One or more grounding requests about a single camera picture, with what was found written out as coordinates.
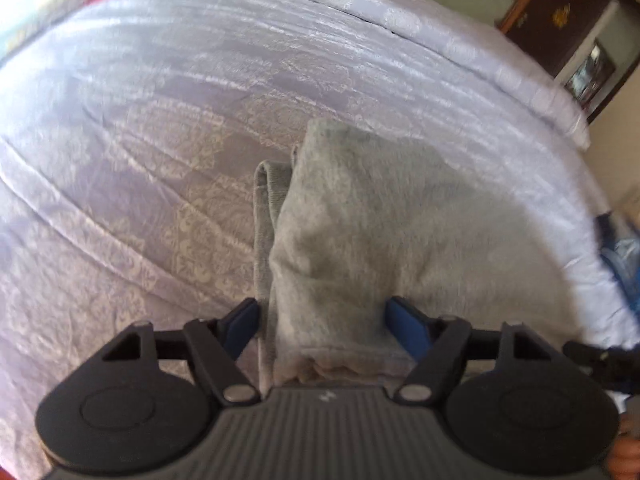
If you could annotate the light grey pants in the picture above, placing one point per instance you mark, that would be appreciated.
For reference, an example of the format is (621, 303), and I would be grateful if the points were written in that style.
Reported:
(380, 220)

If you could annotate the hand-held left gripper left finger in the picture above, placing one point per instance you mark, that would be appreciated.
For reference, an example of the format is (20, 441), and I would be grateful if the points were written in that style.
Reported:
(241, 325)

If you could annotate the framed picture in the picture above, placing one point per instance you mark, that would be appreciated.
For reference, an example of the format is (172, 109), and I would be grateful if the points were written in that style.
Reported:
(590, 71)

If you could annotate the lavender patterned bedspread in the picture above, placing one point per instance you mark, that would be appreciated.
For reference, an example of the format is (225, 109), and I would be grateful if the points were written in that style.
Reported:
(150, 110)

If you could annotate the person's right forearm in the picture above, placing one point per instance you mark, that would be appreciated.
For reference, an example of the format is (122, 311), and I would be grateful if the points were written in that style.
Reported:
(627, 452)

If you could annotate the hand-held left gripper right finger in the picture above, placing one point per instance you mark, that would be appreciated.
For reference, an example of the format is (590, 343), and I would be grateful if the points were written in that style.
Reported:
(407, 325)

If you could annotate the dark wooden cabinet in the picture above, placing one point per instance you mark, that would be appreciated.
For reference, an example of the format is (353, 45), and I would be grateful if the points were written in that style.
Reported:
(555, 15)

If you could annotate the person's leg in jeans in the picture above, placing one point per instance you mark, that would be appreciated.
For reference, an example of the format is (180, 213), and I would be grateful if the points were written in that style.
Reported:
(622, 260)

